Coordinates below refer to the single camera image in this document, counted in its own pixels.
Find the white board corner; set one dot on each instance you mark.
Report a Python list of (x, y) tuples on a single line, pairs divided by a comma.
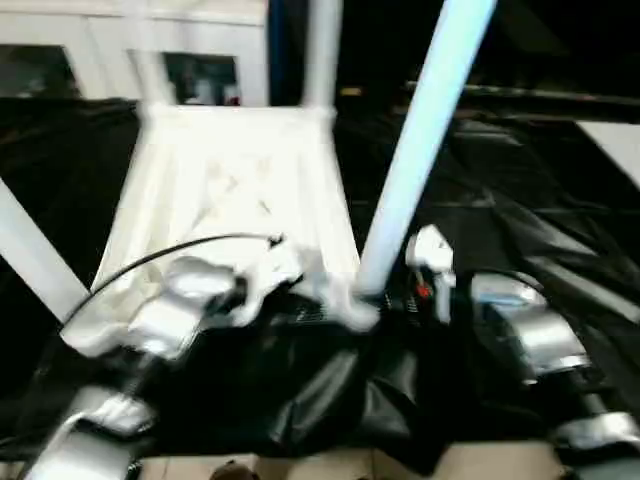
[(615, 150)]

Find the white plastic table top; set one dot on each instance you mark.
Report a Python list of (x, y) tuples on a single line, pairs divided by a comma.
[(230, 170)]

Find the black left robot foot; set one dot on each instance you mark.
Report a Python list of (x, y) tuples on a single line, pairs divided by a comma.
[(235, 470)]

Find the white cabinet with glass doors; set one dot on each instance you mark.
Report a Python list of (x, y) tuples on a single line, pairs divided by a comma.
[(100, 30)]

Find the white plastic table leg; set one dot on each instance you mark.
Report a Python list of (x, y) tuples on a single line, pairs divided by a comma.
[(322, 50), (420, 140), (35, 255), (150, 55)]

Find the black mat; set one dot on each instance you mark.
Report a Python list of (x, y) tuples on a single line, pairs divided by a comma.
[(520, 230)]

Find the small yellow label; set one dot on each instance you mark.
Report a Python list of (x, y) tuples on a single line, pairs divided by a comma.
[(350, 92)]

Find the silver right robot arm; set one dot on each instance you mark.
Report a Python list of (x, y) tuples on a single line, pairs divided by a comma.
[(530, 330)]

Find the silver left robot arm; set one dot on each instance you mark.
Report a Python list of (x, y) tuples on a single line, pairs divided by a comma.
[(170, 310)]

